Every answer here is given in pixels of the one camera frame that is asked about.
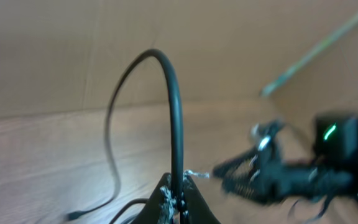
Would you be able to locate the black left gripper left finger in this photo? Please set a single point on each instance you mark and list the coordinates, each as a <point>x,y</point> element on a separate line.
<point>159,208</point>

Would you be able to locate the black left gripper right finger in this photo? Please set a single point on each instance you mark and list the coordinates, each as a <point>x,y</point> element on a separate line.
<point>195,210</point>

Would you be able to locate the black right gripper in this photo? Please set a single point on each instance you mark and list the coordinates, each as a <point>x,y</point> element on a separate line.
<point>262,175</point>

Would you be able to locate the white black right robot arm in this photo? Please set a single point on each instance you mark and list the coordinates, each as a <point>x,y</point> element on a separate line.
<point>335,145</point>

